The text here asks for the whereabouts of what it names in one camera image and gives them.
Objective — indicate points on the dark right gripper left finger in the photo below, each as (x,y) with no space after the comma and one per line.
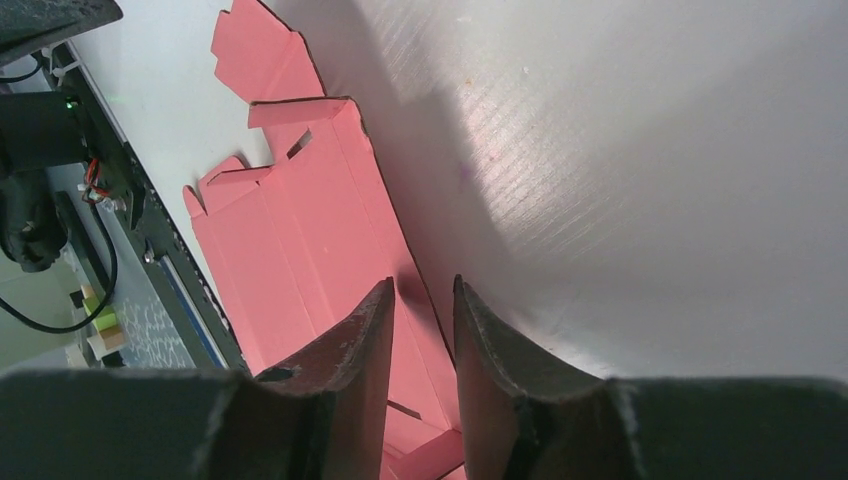
(336,388)

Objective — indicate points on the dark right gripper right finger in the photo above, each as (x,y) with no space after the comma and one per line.
(512,394)

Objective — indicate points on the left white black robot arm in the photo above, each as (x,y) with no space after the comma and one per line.
(40,129)

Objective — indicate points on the pink cardboard box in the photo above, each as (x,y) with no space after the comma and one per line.
(295,245)

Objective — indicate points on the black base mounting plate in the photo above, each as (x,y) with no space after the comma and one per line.
(163,301)

